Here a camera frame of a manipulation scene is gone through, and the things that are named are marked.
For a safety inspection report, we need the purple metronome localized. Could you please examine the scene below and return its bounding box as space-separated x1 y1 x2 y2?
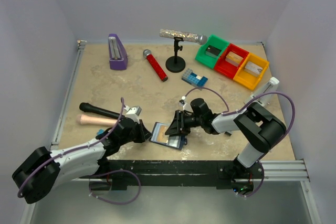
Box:
108 34 128 71

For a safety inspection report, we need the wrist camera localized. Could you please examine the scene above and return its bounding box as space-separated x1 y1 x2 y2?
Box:
179 96 187 111
124 105 142 124

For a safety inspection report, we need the silver glitter microphone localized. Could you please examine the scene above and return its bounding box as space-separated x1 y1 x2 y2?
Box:
159 29 208 45

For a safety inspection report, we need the dark card in green bin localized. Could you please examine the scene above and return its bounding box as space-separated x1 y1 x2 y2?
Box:
205 46 221 58

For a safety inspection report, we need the navy blue card holder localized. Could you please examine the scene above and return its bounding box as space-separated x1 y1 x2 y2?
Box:
150 122 187 150

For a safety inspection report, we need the red plastic bin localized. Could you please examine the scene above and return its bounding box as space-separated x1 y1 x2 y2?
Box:
214 44 249 79

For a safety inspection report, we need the pink microphone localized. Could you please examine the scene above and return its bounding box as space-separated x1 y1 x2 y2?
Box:
76 114 117 126

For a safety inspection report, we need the aluminium frame rail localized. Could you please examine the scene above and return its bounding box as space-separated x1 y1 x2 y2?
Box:
20 40 87 224

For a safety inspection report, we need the red glitter microphone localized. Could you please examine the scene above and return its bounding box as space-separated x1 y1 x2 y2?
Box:
143 49 168 82

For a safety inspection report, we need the black microphone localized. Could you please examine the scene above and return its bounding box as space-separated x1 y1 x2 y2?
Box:
79 102 120 119

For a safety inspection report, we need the black microphone stand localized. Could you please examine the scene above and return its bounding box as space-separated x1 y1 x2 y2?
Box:
165 37 185 73

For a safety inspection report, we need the white metronome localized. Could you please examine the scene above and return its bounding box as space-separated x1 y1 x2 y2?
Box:
244 77 280 107

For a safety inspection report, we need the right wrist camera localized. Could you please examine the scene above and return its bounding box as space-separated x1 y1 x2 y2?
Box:
179 96 187 111

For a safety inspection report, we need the green plastic bin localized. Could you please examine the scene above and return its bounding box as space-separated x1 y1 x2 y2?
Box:
195 35 230 69

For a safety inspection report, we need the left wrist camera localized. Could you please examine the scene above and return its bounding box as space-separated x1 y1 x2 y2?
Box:
124 105 142 124

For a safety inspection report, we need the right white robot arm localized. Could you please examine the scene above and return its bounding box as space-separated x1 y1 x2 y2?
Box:
165 98 287 168

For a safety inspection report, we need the yellow plastic bin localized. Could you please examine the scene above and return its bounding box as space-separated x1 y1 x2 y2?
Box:
233 53 269 90

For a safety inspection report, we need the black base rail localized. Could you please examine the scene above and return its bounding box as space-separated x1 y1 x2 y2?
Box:
86 160 265 192

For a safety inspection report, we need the blue toy brick block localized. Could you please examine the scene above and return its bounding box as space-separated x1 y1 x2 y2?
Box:
181 68 208 88

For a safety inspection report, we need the white card in yellow bin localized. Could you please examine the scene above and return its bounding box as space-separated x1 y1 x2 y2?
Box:
244 61 263 77

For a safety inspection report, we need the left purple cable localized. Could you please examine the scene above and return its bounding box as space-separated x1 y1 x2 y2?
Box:
17 97 142 205

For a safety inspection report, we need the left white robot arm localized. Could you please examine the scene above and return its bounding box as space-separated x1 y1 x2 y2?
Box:
12 118 152 204

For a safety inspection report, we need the orange and blue brick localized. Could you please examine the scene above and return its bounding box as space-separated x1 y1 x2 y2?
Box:
97 129 104 135

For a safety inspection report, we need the gold VIP card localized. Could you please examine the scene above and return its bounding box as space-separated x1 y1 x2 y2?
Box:
156 125 169 144

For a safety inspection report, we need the gold card in red bin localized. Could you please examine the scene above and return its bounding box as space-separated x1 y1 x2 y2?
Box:
225 51 243 67

